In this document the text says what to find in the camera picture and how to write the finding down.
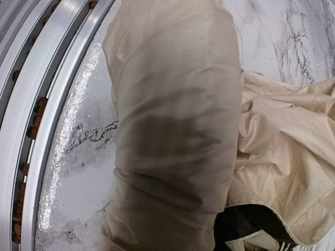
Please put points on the beige folding umbrella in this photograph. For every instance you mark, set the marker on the beige folding umbrella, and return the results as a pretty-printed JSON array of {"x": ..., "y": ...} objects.
[{"x": 209, "y": 156}]

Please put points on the aluminium front rail base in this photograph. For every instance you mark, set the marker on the aluminium front rail base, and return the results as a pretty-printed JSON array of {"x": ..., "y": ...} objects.
[{"x": 35, "y": 79}]

